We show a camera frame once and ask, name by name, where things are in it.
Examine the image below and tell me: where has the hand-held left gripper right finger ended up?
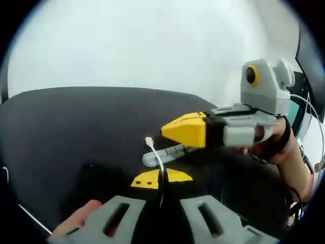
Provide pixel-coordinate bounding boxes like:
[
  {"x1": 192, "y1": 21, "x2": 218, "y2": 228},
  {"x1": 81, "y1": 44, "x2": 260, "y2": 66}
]
[{"x1": 165, "y1": 168, "x2": 279, "y2": 244}]

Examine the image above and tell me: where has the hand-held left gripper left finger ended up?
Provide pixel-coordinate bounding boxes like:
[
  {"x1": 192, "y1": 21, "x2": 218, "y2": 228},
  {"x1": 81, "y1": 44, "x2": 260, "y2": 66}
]
[{"x1": 48, "y1": 170, "x2": 163, "y2": 244}]

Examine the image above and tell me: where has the white wire with plug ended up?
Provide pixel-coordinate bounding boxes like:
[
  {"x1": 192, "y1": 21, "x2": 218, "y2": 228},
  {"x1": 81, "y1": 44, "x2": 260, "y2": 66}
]
[{"x1": 144, "y1": 136, "x2": 168, "y2": 208}]

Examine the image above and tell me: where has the person's left hand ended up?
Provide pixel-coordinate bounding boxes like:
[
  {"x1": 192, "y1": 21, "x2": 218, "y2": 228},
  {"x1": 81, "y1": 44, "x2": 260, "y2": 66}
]
[{"x1": 53, "y1": 200, "x2": 103, "y2": 236}]

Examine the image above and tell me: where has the person's right hand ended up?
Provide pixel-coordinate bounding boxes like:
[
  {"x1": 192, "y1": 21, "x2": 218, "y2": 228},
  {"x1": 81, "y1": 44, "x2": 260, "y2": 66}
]
[{"x1": 235, "y1": 117, "x2": 290, "y2": 160}]

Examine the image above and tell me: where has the black panel on stand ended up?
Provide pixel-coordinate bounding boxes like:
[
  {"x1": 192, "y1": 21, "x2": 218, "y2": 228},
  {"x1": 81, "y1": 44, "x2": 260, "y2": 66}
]
[{"x1": 291, "y1": 71, "x2": 312, "y2": 105}]

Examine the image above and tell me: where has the teal board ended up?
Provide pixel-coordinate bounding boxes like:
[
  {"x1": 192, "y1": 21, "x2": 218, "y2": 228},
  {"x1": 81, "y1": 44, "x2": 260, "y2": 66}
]
[{"x1": 289, "y1": 100, "x2": 309, "y2": 137}]

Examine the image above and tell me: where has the black wristband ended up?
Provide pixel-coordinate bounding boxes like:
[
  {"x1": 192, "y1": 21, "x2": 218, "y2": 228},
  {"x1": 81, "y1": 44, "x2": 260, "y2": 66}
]
[{"x1": 264, "y1": 115, "x2": 293, "y2": 163}]

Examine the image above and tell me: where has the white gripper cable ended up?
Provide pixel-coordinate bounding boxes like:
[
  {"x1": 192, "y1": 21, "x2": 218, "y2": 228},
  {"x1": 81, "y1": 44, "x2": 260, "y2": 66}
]
[{"x1": 288, "y1": 93, "x2": 320, "y2": 135}]

